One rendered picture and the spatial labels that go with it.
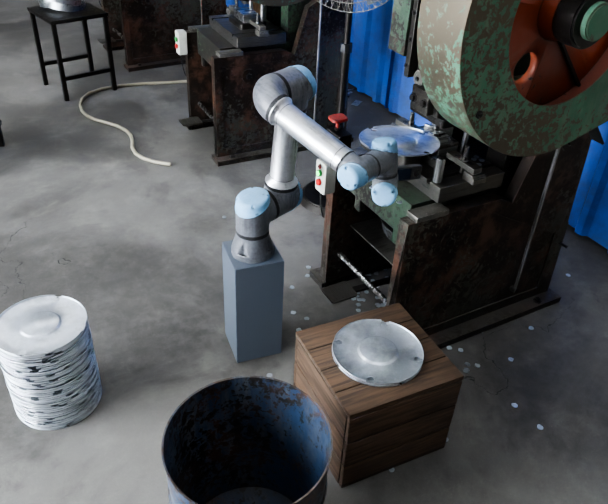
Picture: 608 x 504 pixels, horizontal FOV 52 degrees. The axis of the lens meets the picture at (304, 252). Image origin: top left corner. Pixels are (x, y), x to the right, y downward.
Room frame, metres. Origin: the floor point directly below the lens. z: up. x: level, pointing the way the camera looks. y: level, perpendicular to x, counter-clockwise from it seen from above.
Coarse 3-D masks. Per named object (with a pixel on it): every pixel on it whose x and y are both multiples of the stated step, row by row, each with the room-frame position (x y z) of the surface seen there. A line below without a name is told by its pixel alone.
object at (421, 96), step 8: (416, 72) 2.17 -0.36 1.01; (416, 80) 2.15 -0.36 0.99; (416, 88) 2.13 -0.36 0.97; (424, 88) 2.12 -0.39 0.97; (416, 96) 2.12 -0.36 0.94; (424, 96) 2.09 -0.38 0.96; (416, 104) 2.12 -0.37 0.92; (424, 104) 2.07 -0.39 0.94; (432, 104) 2.08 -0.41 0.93; (424, 112) 2.08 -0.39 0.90; (432, 112) 2.08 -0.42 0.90
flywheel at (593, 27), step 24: (528, 0) 1.76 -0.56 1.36; (552, 0) 1.77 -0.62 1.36; (576, 0) 1.72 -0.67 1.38; (600, 0) 1.73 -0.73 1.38; (528, 24) 1.77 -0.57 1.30; (552, 24) 1.75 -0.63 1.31; (576, 24) 1.70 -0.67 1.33; (600, 24) 1.71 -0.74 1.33; (528, 48) 1.78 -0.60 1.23; (552, 48) 1.83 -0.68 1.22; (576, 48) 1.72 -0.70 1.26; (600, 48) 1.94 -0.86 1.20; (528, 72) 1.83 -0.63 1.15; (552, 72) 1.85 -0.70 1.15; (576, 72) 1.90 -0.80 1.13; (600, 72) 1.91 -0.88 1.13; (528, 96) 1.81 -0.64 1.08; (552, 96) 1.86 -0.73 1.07
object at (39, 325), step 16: (16, 304) 1.58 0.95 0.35; (32, 304) 1.59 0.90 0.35; (48, 304) 1.59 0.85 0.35; (64, 304) 1.60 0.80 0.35; (80, 304) 1.60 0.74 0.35; (16, 320) 1.51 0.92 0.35; (32, 320) 1.50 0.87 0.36; (48, 320) 1.51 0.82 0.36; (64, 320) 1.52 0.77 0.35; (80, 320) 1.52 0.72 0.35; (0, 336) 1.43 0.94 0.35; (16, 336) 1.43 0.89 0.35; (32, 336) 1.43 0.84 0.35; (48, 336) 1.44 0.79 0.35; (64, 336) 1.44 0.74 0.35; (16, 352) 1.36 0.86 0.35; (32, 352) 1.37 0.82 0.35; (48, 352) 1.37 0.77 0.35
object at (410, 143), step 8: (368, 128) 2.17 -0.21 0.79; (376, 128) 2.19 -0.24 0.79; (384, 128) 2.19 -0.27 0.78; (392, 128) 2.20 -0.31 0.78; (400, 128) 2.20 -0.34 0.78; (408, 128) 2.21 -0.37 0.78; (416, 128) 2.20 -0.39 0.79; (360, 136) 2.10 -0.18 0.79; (368, 136) 2.10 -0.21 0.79; (376, 136) 2.10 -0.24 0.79; (384, 136) 2.09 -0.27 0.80; (392, 136) 2.10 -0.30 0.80; (400, 136) 2.10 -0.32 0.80; (408, 136) 2.11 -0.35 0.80; (416, 136) 2.13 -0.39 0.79; (424, 136) 2.13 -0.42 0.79; (432, 136) 2.14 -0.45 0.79; (368, 144) 2.02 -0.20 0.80; (400, 144) 2.02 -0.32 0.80; (408, 144) 2.03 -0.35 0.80; (416, 144) 2.05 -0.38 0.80; (424, 144) 2.05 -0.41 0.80; (432, 144) 2.06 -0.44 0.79; (400, 152) 1.96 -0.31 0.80; (408, 152) 1.97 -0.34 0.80; (416, 152) 1.97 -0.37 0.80; (432, 152) 1.98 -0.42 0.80
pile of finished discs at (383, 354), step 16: (368, 320) 1.59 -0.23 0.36; (336, 336) 1.50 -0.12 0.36; (352, 336) 1.51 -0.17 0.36; (368, 336) 1.51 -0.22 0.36; (384, 336) 1.52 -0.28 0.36; (400, 336) 1.52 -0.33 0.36; (336, 352) 1.43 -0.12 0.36; (352, 352) 1.43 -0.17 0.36; (368, 352) 1.43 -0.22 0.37; (384, 352) 1.44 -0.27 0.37; (400, 352) 1.45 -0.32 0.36; (416, 352) 1.45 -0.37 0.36; (352, 368) 1.36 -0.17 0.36; (368, 368) 1.37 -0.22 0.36; (384, 368) 1.37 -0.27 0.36; (400, 368) 1.38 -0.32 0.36; (416, 368) 1.38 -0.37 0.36; (368, 384) 1.31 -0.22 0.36; (384, 384) 1.30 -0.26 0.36
